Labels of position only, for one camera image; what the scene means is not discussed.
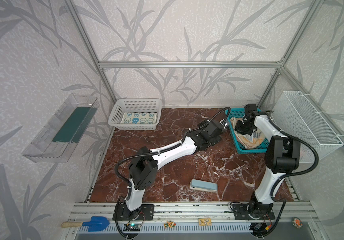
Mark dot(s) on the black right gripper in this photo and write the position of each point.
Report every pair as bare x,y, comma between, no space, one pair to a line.
242,127

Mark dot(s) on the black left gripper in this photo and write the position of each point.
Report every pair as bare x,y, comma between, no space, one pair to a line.
217,132

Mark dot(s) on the blue rabbit print towel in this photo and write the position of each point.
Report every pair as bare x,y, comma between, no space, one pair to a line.
248,142

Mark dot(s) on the teal perforated plastic basket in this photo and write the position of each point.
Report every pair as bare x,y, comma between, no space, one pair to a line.
240,113

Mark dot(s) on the blue bunny pattern towel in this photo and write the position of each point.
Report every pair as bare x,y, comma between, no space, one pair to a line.
139,118

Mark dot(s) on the white perforated plastic basket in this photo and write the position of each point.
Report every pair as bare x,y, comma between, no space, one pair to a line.
134,106

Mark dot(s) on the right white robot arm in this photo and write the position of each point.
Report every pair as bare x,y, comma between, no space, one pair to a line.
281,159

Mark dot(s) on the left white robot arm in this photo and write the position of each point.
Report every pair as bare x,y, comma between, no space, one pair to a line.
139,171

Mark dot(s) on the light blue stapler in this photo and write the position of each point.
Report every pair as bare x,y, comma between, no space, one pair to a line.
203,186

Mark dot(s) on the small yellow circuit board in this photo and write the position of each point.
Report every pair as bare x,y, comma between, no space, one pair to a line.
205,222

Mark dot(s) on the round orange circuit board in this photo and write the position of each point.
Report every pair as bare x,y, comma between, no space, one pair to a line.
297,223

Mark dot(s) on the green microcontroller board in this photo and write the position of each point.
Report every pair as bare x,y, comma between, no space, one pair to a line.
132,227

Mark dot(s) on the blue toy shovel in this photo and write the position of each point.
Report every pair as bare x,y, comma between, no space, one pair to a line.
96,224

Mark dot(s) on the white wire mesh basket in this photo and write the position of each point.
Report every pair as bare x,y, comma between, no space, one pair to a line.
296,115

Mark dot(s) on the aluminium horizontal frame bar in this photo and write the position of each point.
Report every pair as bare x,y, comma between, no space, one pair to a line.
177,64

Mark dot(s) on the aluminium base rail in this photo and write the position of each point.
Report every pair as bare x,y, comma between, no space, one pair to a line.
184,212

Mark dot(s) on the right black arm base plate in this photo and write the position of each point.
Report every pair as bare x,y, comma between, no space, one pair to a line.
252,211

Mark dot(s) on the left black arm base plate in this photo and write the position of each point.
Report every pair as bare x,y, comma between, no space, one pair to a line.
145,211

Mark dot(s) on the right controller board with wires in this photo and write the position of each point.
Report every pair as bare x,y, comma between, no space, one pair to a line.
261,230

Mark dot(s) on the clear plastic wall tray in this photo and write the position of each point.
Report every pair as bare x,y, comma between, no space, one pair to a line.
58,139

